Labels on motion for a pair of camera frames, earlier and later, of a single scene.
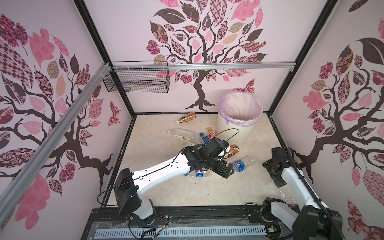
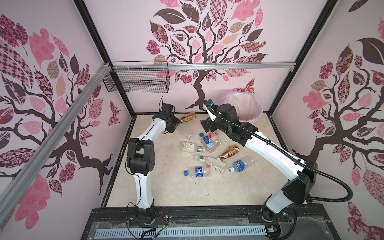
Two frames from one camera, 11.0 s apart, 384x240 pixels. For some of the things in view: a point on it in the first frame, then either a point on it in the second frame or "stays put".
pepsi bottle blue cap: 196,173 stays put
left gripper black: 219,170 -> 176,121
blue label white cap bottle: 239,166 stays put
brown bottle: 188,117 stays put
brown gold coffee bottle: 233,151 stays put
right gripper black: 268,164 -> 209,123
